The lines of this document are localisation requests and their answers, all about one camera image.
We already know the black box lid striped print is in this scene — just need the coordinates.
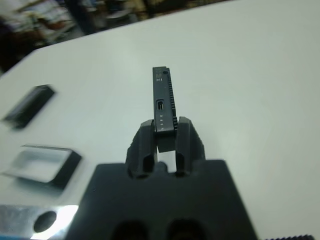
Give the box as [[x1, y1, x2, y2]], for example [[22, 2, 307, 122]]
[[1, 84, 56, 130]]

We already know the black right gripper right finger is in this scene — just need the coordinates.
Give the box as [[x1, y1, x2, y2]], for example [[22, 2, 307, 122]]
[[173, 116, 207, 177]]

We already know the black finned camera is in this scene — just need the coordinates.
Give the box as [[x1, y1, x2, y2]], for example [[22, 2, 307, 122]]
[[152, 66, 179, 153]]

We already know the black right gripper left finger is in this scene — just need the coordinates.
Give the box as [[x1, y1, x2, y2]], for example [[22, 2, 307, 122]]
[[126, 119, 159, 180]]

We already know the black box base white insert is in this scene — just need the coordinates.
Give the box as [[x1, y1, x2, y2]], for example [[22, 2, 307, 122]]
[[0, 143, 83, 193]]

